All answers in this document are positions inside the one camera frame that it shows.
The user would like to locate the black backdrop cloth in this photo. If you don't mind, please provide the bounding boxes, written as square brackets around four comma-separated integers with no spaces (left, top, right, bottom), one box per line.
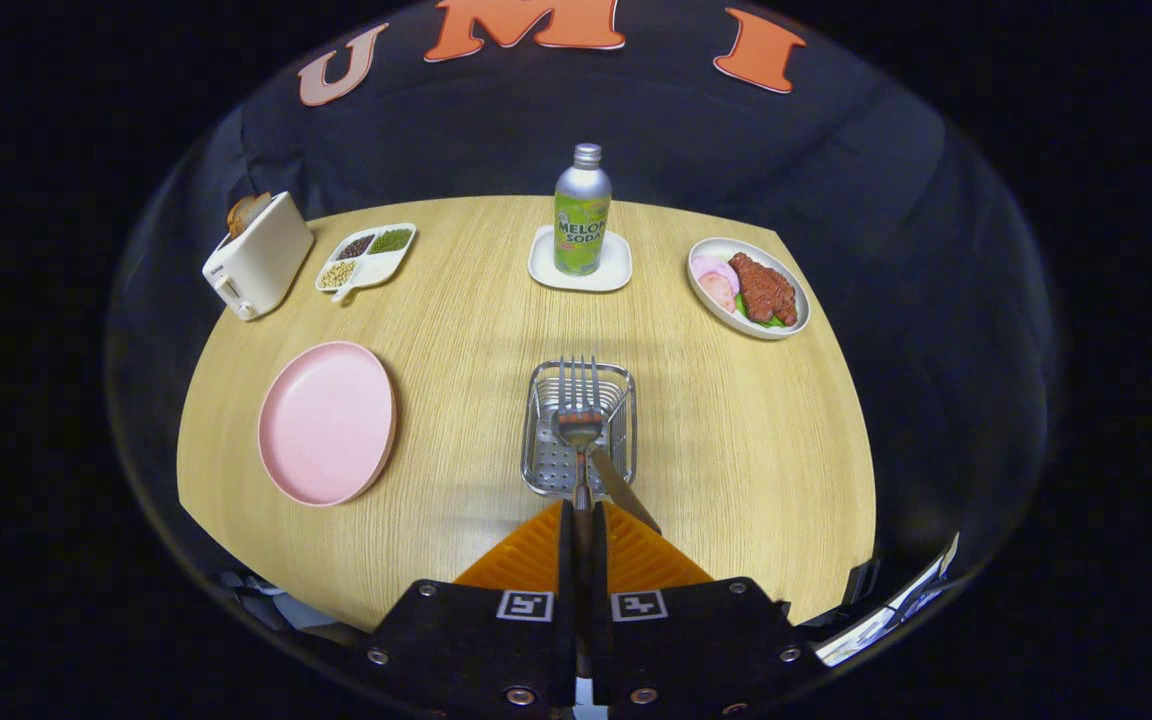
[106,0,1052,641]

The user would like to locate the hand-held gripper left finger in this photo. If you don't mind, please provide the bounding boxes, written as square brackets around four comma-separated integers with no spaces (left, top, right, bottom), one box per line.
[366,500,577,713]

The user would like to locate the pink round plate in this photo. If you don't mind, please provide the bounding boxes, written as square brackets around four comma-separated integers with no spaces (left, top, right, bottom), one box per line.
[257,341,399,508]

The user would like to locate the green lettuce leaf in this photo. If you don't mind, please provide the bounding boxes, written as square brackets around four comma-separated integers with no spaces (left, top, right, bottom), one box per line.
[733,295,787,331]

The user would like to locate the pink ham slices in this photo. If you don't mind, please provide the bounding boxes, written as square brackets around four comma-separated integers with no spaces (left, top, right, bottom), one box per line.
[691,256,740,314]

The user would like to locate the white square coaster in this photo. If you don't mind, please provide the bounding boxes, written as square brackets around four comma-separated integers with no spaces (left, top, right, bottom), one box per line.
[528,226,634,293]

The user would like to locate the metal wire basket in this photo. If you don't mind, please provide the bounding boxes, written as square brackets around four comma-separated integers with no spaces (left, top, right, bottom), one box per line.
[521,360,638,500]

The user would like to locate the brown grilled meat piece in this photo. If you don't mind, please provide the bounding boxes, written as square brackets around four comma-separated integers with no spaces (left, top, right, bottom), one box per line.
[728,252,799,327]

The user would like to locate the white oval dish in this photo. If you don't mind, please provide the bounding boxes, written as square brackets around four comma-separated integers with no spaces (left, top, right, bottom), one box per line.
[687,237,812,341]

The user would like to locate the metal spoon with wooden handle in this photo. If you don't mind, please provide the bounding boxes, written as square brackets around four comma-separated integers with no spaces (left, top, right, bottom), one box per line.
[586,445,664,536]

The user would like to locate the green soda bottle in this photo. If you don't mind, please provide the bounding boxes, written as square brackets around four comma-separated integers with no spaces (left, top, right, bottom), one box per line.
[553,143,613,277]

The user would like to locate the white divided dish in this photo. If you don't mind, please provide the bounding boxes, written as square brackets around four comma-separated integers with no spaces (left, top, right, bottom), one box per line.
[315,222,418,303]

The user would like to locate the white toaster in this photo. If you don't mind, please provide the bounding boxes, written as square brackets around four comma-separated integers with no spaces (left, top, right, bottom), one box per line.
[202,192,316,321]

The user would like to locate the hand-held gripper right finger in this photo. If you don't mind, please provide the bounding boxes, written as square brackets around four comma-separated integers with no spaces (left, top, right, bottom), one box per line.
[591,500,819,713]

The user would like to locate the brown toast slice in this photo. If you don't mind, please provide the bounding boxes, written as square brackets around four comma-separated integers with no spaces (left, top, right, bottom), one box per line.
[226,192,273,239]

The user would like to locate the metal fork with wooden handle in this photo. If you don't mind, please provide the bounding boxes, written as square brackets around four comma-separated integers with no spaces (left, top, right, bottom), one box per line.
[556,356,607,591]

